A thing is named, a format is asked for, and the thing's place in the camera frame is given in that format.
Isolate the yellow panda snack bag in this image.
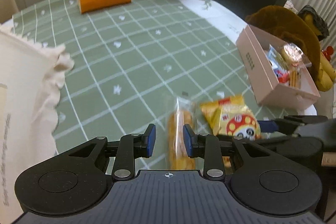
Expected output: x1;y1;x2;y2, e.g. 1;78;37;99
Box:
200;94;261;140

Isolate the long bread stick packet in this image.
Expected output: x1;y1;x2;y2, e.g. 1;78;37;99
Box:
167;97;195;170

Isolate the blue white snack bag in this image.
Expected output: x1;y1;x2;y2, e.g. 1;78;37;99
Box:
266;45;288;81

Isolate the bread packet clear wrap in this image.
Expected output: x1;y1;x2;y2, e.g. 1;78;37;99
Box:
280;43;303;67

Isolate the red green snack packet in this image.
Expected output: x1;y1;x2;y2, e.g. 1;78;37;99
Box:
275;70;290;85

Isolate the brown cracker packet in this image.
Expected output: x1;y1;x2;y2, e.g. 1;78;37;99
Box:
288;67;301;89

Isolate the pink cardboard box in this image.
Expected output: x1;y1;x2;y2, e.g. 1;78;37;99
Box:
236;25;320;110

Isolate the green grid tablecloth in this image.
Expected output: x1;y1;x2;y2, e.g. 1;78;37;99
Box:
11;0;318;172

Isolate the brown plush toy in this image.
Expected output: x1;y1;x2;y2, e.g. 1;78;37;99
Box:
245;5;335;92

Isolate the cream fringed cloth bag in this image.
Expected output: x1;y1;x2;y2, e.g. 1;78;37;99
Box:
1;26;74;223

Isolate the beige chair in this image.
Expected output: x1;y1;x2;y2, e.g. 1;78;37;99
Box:
0;0;19;23

